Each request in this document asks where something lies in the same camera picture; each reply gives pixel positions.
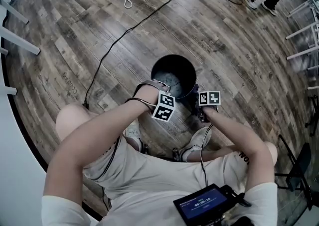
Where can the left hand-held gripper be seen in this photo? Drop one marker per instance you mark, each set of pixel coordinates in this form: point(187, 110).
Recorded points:
point(163, 107)

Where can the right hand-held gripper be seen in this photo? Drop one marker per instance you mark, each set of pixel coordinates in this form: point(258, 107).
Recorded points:
point(209, 98)

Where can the black round bucket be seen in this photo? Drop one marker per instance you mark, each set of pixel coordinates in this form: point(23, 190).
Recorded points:
point(174, 70)

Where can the person's left forearm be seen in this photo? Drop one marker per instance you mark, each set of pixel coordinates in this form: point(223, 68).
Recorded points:
point(99, 135)

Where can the person's right forearm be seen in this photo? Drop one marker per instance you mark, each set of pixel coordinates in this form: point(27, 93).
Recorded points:
point(236, 132)

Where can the person's left hand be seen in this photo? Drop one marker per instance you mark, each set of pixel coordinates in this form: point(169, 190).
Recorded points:
point(159, 88)

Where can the person's left grey shoe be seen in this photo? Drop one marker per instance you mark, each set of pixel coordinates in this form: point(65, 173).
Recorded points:
point(133, 132)

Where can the person's grey shoe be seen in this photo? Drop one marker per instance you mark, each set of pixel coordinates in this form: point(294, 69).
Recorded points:
point(133, 132)
point(197, 140)

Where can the person's right grey shoe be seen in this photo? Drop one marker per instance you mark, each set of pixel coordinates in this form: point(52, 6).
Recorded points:
point(197, 140)

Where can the black stool with chrome legs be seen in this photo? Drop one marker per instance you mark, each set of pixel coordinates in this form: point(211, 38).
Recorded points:
point(176, 154)

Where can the beige shorts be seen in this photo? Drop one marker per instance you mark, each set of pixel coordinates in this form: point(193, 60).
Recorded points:
point(162, 172)

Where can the person's left leg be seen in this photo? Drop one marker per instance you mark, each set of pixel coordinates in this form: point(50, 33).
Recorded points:
point(72, 120)

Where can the black monitor with blue screen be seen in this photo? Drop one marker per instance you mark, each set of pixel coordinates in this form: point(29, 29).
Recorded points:
point(202, 205)

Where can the black office chair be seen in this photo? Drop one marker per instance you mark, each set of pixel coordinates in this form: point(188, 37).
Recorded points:
point(314, 112)

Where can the white t-shirt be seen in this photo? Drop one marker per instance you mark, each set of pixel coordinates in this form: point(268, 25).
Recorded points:
point(139, 212)

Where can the black folding chair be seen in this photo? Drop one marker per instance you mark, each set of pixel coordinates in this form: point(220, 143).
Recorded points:
point(300, 167)

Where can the white metal table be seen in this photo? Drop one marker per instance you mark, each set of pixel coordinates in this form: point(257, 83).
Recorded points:
point(20, 43)
point(302, 30)

